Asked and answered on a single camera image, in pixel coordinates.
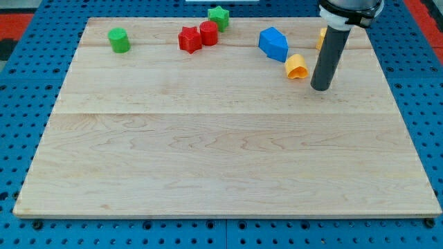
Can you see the light wooden board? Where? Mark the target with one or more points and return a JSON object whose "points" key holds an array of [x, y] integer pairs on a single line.
{"points": [[159, 133]]}

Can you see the red star block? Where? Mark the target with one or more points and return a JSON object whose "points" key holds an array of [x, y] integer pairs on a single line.
{"points": [[189, 39]]}

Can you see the red cylinder block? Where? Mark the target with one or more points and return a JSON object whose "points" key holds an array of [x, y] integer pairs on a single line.
{"points": [[209, 33]]}

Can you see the blue pentagon block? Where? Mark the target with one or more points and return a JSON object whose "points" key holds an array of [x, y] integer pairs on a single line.
{"points": [[274, 44]]}

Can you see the green star block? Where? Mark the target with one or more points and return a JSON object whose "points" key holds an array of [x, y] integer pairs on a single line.
{"points": [[220, 16]]}

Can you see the green cylinder block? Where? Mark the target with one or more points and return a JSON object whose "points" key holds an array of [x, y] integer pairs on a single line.
{"points": [[119, 40]]}

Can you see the yellow block behind rod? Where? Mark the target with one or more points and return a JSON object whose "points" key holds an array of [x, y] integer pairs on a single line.
{"points": [[321, 38]]}

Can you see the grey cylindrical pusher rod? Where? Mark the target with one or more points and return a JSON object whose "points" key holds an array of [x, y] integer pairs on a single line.
{"points": [[330, 53]]}

